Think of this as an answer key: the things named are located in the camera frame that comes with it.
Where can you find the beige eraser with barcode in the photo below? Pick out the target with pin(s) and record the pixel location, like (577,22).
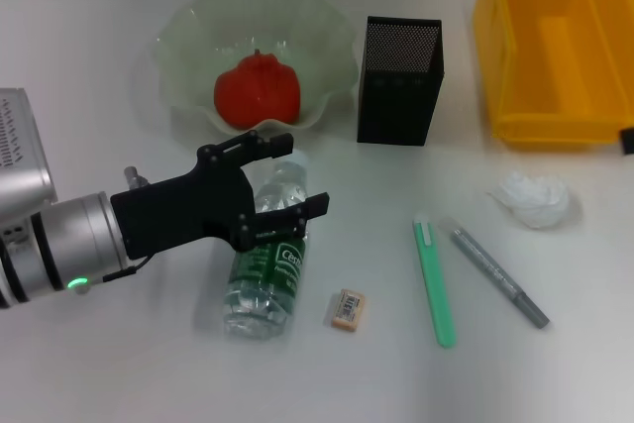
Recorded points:
(349,309)

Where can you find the black mesh pen holder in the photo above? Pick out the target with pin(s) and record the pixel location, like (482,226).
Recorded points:
(396,106)

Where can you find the grey marker pen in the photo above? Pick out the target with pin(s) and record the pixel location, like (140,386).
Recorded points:
(495,274)

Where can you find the clear water bottle green label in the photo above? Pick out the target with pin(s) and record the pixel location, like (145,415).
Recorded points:
(262,304)

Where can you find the white paper ball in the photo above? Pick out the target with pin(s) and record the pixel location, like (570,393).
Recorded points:
(535,200)

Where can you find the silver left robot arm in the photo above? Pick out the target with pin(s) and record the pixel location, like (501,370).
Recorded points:
(74,240)

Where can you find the yellow plastic bin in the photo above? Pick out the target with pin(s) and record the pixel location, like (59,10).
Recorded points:
(545,71)

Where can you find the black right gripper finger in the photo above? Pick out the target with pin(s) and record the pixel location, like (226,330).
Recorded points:
(628,141)

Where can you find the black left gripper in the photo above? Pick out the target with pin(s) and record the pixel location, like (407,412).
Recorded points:
(188,210)

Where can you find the frosted green glass fruit plate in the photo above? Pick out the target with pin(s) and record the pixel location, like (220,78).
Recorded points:
(307,46)

